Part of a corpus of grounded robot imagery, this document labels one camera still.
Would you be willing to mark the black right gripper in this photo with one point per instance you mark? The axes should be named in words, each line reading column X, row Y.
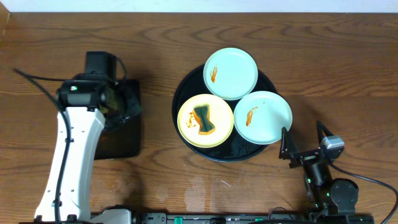
column 303, row 158

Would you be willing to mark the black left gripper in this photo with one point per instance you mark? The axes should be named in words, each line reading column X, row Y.
column 131, row 104

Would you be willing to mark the orange green sponge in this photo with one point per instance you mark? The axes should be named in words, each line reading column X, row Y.
column 202, row 117

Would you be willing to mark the yellow plate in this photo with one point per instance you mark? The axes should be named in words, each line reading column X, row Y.
column 221, row 116

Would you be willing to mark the pale green plate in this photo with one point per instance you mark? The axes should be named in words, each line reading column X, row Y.
column 260, row 116
column 230, row 73

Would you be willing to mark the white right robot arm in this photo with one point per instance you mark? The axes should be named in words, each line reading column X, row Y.
column 334, row 197

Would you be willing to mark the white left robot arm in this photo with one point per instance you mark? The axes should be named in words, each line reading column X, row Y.
column 97, row 119

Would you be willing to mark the rectangular black tray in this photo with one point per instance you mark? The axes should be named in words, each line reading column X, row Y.
column 121, row 136

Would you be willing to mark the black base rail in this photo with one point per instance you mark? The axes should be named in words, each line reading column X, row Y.
column 217, row 218

